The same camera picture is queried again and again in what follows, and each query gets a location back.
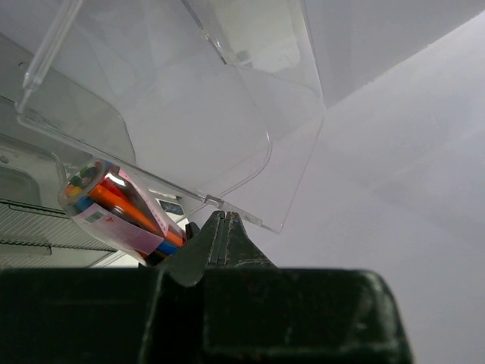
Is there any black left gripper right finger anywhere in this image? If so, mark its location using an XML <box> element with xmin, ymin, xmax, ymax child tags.
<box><xmin>223</xmin><ymin>212</ymin><xmax>276</xmax><ymax>268</ymax></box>

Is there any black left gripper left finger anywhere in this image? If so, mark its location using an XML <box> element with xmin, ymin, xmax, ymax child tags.
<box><xmin>136</xmin><ymin>210</ymin><xmax>224</xmax><ymax>287</ymax></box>

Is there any pink marker tube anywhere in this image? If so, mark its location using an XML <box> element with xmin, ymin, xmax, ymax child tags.
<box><xmin>58</xmin><ymin>159</ymin><xmax>188</xmax><ymax>266</ymax></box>

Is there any clear acrylic drawer organizer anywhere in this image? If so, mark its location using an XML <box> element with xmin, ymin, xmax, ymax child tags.
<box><xmin>0</xmin><ymin>0</ymin><xmax>327</xmax><ymax>268</ymax></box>

